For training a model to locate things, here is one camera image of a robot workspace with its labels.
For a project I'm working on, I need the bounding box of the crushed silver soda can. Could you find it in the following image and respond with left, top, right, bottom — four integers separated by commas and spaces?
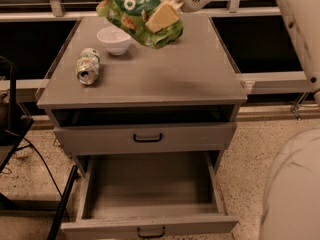
76, 48, 100, 85

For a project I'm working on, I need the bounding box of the black lower drawer handle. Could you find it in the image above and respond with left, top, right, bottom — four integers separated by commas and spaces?
136, 227, 166, 240

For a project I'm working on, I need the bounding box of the black cable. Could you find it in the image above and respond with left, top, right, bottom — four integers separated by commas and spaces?
14, 137, 64, 198

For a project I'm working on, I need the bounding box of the metal window railing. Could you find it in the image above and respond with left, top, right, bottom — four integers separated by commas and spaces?
0, 0, 320, 23

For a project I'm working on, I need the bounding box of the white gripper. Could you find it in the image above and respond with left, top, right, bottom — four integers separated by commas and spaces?
146, 0, 212, 33

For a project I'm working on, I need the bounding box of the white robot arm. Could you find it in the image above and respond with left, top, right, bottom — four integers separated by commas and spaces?
228, 0, 320, 240

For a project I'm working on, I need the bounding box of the grey upper drawer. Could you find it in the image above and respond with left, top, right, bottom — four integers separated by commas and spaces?
54, 122, 236, 155

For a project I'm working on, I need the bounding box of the open grey lower drawer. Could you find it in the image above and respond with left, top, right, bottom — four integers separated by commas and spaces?
61, 152, 238, 240

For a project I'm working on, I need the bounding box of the grey drawer cabinet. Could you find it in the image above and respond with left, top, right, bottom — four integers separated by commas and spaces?
35, 14, 248, 172

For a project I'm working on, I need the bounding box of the black upper drawer handle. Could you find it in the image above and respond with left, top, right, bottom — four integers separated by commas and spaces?
133, 133, 163, 143

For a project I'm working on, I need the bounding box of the green rice chip bag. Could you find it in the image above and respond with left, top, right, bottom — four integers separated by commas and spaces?
96, 0, 184, 49

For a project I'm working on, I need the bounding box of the black drawer handle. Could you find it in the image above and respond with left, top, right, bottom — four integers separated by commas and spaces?
136, 227, 166, 240
133, 133, 163, 143

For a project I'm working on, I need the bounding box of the white bowl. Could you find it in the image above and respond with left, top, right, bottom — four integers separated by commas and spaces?
97, 26, 131, 55

